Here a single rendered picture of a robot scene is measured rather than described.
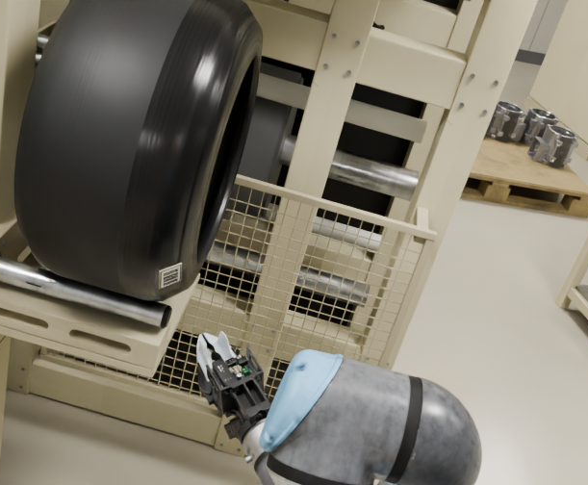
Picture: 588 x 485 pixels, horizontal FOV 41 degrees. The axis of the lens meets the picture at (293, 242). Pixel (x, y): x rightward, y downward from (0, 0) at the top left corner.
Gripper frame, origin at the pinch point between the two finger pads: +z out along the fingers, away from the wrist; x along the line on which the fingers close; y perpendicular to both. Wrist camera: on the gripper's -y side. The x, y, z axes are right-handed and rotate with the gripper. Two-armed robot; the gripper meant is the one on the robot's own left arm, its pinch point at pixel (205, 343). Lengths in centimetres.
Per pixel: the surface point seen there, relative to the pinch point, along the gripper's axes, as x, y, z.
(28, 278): 21.0, -6.2, 33.3
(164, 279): 1.8, 4.8, 11.8
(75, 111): 7.2, 32.4, 25.4
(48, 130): 11.6, 30.0, 26.1
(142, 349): 7.0, -15.7, 15.1
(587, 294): -212, -177, 63
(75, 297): 14.6, -8.7, 26.9
